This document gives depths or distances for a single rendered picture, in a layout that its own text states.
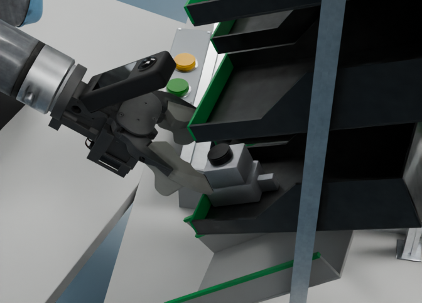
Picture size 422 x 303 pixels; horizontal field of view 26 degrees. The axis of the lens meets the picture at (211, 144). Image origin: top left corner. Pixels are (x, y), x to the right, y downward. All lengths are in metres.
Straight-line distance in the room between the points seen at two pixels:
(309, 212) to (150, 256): 0.58
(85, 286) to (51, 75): 1.53
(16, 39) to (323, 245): 0.45
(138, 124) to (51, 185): 0.58
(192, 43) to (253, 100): 0.73
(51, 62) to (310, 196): 0.34
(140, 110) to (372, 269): 0.58
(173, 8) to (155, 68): 2.38
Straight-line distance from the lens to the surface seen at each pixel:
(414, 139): 0.99
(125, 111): 1.07
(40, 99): 1.07
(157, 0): 3.43
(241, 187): 1.09
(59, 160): 1.67
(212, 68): 1.67
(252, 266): 1.24
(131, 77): 1.03
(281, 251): 1.21
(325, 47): 0.81
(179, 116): 1.11
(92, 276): 2.56
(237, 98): 1.02
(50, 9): 2.00
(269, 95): 1.00
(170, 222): 1.55
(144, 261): 1.50
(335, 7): 0.79
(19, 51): 1.07
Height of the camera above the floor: 2.06
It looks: 46 degrees down
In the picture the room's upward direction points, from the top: straight up
